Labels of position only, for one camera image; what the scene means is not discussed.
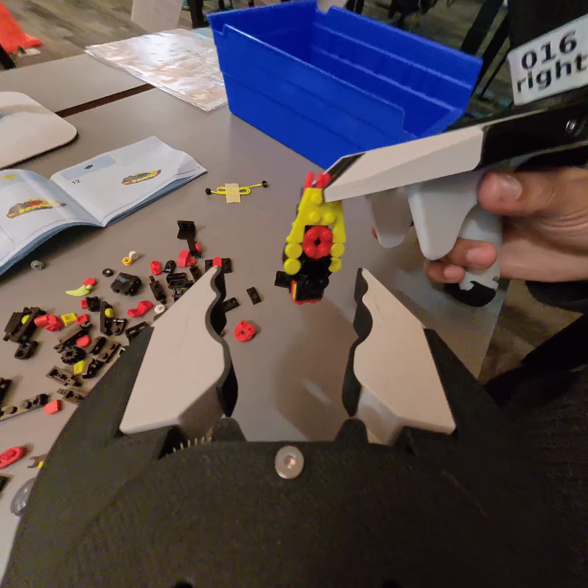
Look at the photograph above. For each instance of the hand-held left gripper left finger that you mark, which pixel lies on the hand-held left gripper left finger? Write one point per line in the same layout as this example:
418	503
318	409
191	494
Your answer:
179	363

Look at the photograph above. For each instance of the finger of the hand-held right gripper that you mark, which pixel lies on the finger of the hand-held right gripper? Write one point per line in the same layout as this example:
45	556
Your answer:
413	165

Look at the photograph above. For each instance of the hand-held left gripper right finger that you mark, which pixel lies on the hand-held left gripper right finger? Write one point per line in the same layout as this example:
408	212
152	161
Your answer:
404	372

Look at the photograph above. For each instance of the pile of lego pieces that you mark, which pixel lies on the pile of lego pieces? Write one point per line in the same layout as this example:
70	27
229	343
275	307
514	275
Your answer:
82	330

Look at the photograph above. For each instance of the red yellow black lego model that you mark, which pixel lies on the red yellow black lego model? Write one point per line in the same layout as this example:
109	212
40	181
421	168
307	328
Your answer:
314	229

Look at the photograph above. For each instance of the person's right forearm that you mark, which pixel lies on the person's right forearm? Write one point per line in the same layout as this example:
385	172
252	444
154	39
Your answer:
565	294

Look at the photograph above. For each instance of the lego instruction booklet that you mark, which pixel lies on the lego instruction booklet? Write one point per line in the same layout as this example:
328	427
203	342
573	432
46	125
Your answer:
92	193

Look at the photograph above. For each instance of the person's right hand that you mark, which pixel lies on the person's right hand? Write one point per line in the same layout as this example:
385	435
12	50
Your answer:
546	225

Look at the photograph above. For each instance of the blue plastic bin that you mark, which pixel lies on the blue plastic bin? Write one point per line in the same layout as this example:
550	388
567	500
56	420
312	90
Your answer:
330	87

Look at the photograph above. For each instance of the yellowish tape strip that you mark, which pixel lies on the yellowish tape strip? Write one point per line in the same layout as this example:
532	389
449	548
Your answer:
235	193

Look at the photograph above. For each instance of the silver foil sheet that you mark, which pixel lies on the silver foil sheet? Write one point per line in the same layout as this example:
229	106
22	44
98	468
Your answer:
160	64

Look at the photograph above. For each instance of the white desk stand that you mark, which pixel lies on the white desk stand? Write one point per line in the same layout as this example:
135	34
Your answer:
32	128

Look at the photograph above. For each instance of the orange cone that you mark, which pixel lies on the orange cone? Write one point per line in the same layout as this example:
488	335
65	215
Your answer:
16	25

